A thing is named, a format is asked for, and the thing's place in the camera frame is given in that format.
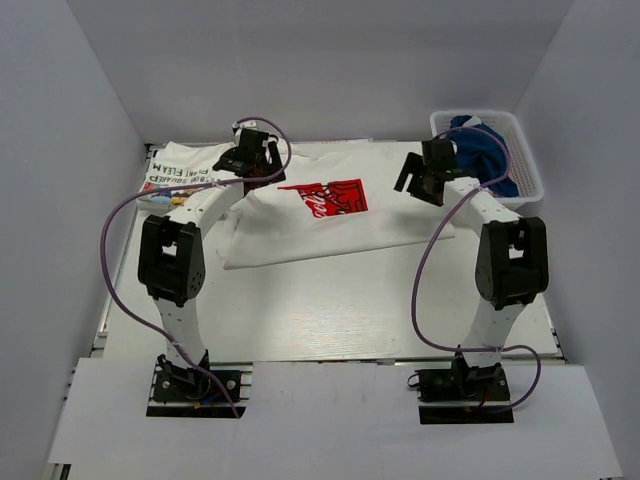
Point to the navy blue t-shirt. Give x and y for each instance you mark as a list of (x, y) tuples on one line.
[(480, 148)]

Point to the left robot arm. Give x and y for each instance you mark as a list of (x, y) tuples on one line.
[(171, 263)]

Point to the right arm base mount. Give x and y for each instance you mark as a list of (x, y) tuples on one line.
[(450, 396)]

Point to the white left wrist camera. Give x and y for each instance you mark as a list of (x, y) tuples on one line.
[(250, 124)]

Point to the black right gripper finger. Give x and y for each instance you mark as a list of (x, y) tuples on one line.
[(410, 175), (427, 189)]

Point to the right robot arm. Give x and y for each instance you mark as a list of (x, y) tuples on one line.
[(511, 267)]

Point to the white Coca-Cola t-shirt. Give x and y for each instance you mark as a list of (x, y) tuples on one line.
[(337, 198)]

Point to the white perforated plastic basket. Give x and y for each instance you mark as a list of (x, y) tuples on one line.
[(523, 170)]

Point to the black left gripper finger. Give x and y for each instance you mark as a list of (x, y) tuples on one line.
[(275, 165), (253, 183)]

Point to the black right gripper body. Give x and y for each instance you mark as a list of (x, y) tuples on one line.
[(427, 172)]

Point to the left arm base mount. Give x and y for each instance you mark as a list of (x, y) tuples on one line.
[(178, 392)]

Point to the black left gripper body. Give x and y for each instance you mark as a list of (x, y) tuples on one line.
[(263, 164)]

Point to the folded white printed t-shirt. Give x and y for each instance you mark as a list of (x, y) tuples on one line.
[(178, 165)]

